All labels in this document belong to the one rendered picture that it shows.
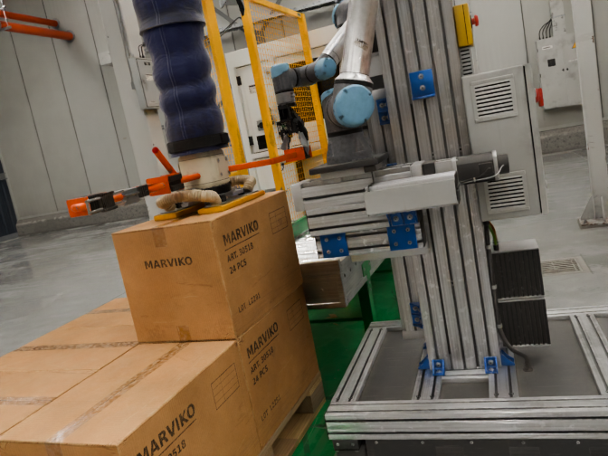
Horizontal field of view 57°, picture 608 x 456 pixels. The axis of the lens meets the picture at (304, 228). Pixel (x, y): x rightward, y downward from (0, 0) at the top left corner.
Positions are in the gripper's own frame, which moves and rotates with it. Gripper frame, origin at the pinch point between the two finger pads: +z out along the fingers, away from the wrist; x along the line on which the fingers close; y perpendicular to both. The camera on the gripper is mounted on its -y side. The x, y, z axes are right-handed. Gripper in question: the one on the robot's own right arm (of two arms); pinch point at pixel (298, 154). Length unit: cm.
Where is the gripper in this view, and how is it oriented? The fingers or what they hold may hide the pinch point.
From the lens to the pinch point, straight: 227.2
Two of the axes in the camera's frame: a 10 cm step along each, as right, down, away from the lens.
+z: 1.8, 9.7, 1.6
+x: 9.1, -1.1, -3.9
